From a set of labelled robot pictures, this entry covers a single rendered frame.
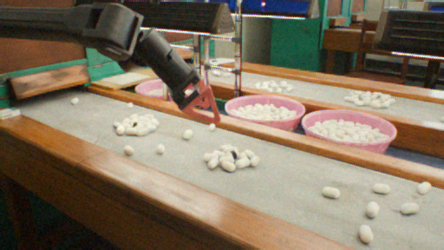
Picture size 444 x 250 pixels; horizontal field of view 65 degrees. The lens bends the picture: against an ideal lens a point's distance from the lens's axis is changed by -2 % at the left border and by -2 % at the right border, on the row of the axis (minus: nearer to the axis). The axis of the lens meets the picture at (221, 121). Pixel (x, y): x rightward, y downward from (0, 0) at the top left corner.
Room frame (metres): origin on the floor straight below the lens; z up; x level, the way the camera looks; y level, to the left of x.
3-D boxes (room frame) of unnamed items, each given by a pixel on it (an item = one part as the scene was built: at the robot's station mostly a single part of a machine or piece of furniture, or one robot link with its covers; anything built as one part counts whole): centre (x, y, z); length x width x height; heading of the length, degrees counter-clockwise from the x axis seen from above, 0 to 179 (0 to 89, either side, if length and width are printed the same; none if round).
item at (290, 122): (1.13, -0.14, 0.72); 0.27 x 0.27 x 0.10
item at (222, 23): (1.06, 0.24, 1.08); 0.62 x 0.08 x 0.07; 54
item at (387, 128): (0.97, -0.37, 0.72); 0.27 x 0.27 x 0.10
